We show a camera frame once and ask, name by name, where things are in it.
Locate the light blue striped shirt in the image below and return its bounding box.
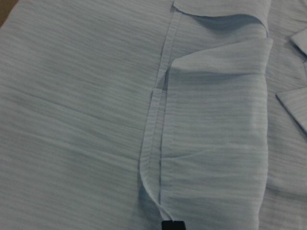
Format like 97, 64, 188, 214
0, 0, 307, 230

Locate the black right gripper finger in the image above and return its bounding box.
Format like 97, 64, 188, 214
161, 220, 186, 230

